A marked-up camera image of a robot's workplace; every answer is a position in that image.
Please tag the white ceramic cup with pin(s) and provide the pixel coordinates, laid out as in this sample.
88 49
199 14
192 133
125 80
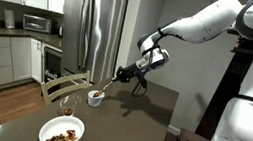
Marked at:
94 102

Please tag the light wooden chair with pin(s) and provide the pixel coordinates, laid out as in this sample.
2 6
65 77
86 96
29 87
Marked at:
45 94

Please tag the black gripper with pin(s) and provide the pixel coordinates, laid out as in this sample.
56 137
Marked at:
131 72

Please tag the silver toaster oven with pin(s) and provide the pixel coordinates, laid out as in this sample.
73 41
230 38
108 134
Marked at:
37 24

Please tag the stainless steel refrigerator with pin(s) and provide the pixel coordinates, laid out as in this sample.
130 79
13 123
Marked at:
107 17

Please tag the white paper towel roll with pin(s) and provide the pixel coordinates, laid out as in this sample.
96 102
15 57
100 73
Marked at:
9 19

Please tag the clear drinking glass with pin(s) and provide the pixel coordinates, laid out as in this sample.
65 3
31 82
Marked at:
67 109

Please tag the black undercounter wine cooler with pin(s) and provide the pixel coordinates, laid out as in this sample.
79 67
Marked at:
52 66

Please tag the silver metal spoon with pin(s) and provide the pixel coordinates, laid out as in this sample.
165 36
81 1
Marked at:
108 84

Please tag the small black countertop appliance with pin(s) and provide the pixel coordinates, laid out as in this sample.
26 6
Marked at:
60 32

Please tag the dried fruit nut mix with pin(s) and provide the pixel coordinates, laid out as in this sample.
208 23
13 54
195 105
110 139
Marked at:
59 139

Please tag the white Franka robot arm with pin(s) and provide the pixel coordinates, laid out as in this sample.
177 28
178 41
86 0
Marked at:
208 22

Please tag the white ceramic bowl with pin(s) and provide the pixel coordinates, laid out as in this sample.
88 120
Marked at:
57 124

